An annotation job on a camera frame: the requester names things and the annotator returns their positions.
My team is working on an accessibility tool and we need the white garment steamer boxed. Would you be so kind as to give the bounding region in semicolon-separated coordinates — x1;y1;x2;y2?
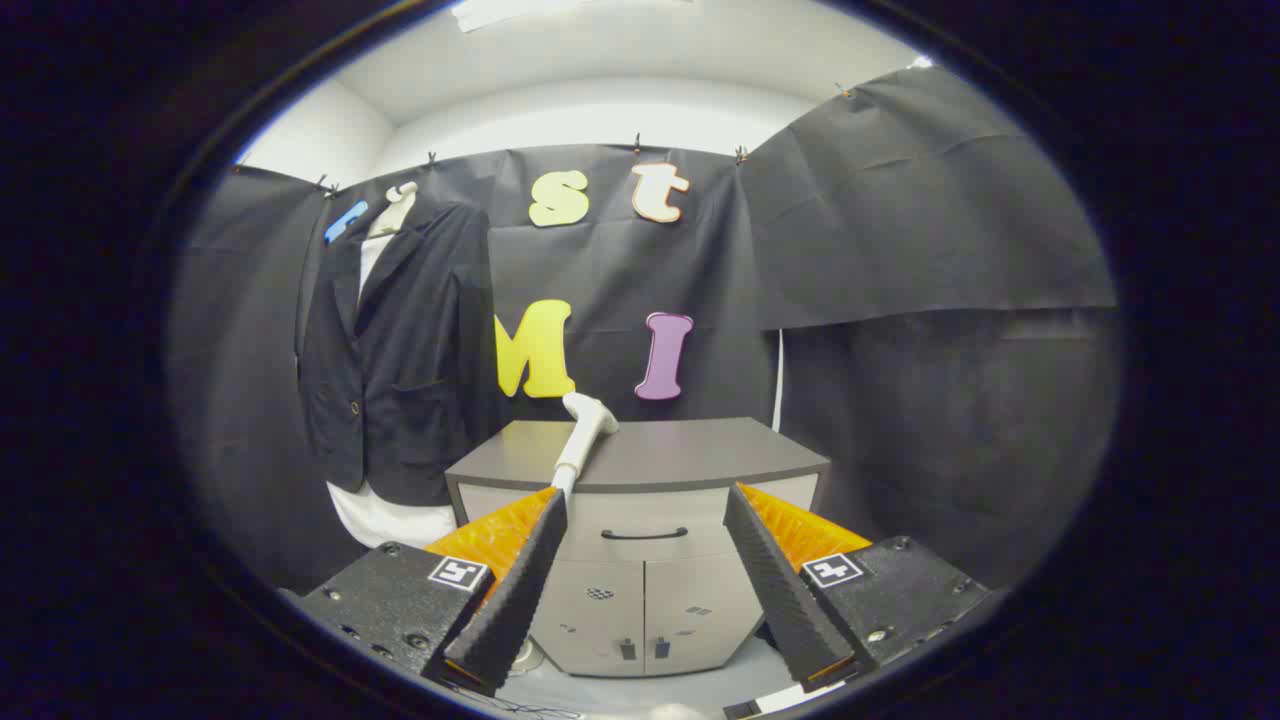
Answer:
553;392;620;501

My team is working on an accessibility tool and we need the beige clothes hanger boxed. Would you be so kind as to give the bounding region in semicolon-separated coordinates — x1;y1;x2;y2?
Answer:
367;182;419;239

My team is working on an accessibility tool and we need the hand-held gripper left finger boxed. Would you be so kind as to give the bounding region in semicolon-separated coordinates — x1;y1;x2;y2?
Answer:
297;487;569;698

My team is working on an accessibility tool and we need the black backdrop cloth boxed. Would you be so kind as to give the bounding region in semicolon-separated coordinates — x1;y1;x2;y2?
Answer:
170;65;1119;591

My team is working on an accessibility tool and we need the grey cabinet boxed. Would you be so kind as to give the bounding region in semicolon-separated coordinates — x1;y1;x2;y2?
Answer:
445;418;831;678

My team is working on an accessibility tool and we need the black suit jacket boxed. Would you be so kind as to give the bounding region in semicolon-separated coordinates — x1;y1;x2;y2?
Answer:
296;200;501;507

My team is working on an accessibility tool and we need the row of black clips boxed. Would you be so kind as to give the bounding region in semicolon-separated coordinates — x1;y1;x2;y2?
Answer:
315;82;856;196

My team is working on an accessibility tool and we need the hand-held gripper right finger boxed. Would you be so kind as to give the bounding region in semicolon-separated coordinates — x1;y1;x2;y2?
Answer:
723;483;991;693

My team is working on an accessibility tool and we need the white shirt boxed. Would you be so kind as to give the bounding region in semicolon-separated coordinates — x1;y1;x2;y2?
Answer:
327;235;459;549

